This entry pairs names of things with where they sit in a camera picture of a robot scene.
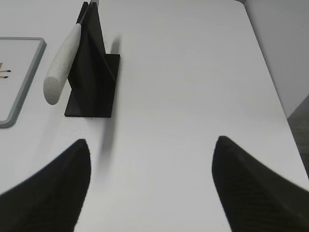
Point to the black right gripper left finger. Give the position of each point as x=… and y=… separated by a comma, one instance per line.
x=50, y=200

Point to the knife with white handle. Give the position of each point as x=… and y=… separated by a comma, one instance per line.
x=60, y=67

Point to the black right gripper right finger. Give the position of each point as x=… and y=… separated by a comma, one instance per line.
x=255, y=198

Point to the black knife stand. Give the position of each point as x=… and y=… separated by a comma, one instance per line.
x=93, y=75

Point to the white cutting board grey rim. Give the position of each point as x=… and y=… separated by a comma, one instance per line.
x=19, y=60

